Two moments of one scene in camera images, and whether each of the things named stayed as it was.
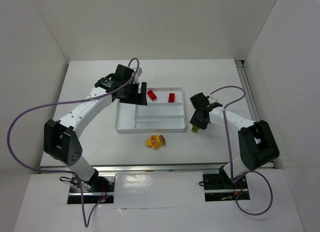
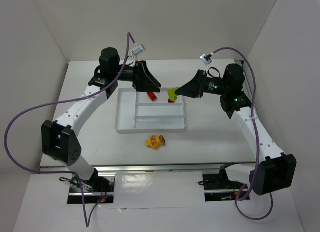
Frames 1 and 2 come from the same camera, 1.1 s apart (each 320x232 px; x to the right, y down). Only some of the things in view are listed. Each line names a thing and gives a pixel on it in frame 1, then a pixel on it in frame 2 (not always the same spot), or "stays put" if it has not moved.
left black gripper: x=135 y=94 -> x=137 y=75
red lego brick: x=152 y=95 stays put
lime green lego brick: x=194 y=128 -> x=171 y=93
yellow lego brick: x=154 y=142 stays put
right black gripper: x=199 y=117 -> x=200 y=82
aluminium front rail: x=152 y=167 stays put
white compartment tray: x=164 y=112 stays put
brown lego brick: x=162 y=140 stays put
